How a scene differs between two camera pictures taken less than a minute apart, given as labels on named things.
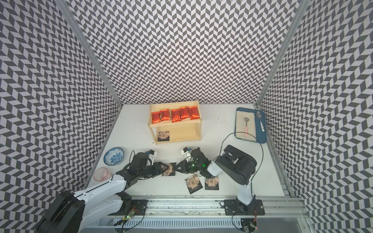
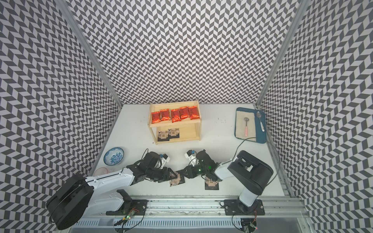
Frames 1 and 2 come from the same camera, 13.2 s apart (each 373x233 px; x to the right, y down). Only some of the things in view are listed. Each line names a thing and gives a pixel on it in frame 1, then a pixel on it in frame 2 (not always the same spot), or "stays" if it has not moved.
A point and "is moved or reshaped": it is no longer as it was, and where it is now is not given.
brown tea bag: x=212 y=183 stays
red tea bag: x=184 y=112 stays
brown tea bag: x=163 y=136 stays
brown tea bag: x=193 y=183 -> x=176 y=181
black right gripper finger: x=181 y=164 -> x=187 y=172
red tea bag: x=176 y=116 stays
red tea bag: x=165 y=114 stays
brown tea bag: x=171 y=170 is moved or reshaped
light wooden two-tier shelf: x=166 y=131 stays
